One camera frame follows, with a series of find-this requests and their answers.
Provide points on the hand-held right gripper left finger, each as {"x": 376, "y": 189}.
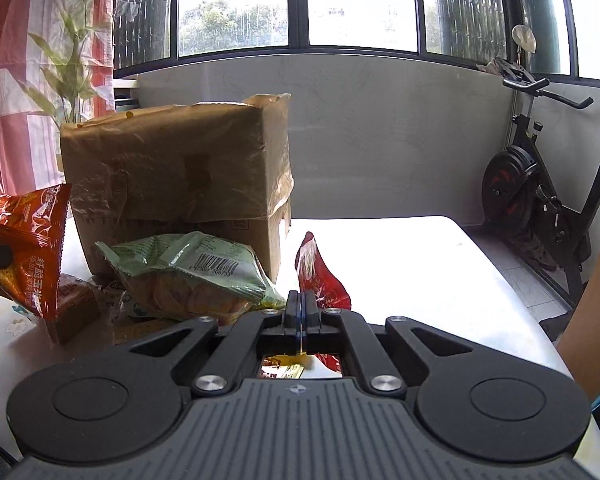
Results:
{"x": 292, "y": 317}

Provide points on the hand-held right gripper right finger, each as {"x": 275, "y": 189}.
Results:
{"x": 308, "y": 317}

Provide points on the red snack packet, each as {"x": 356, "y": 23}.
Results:
{"x": 320, "y": 280}

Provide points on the orange snack packet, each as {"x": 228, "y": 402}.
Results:
{"x": 25, "y": 230}

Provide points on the brown cardboard box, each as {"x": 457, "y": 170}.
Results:
{"x": 180, "y": 170}

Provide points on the small brown snack packet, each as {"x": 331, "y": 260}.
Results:
{"x": 75, "y": 310}

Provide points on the green snack packet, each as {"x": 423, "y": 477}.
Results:
{"x": 195, "y": 265}

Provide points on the red white striped curtain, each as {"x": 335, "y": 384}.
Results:
{"x": 5, "y": 110}

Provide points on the clear yellow snack packet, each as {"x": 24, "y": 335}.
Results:
{"x": 135, "y": 330}

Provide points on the white slatted panel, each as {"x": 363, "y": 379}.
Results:
{"x": 126, "y": 95}

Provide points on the green potted plant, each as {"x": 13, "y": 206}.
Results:
{"x": 75, "y": 60}

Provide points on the black exercise bike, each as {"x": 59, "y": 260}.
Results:
{"x": 510, "y": 185}

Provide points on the brown wooden board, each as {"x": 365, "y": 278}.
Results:
{"x": 595, "y": 335}

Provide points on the crumpled cloth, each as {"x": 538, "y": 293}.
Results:
{"x": 495, "y": 66}

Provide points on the beige round paddle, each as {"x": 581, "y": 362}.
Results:
{"x": 524, "y": 37}

